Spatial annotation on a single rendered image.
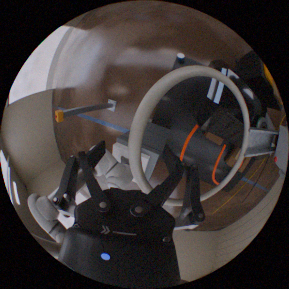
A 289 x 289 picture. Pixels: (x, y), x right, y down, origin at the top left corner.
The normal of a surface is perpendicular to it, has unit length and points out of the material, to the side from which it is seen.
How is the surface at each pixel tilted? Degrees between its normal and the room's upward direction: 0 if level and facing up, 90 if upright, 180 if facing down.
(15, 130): 90
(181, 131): 0
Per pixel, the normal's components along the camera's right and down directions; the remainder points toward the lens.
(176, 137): -0.36, 0.39
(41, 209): 0.66, -0.64
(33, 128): 0.91, 0.36
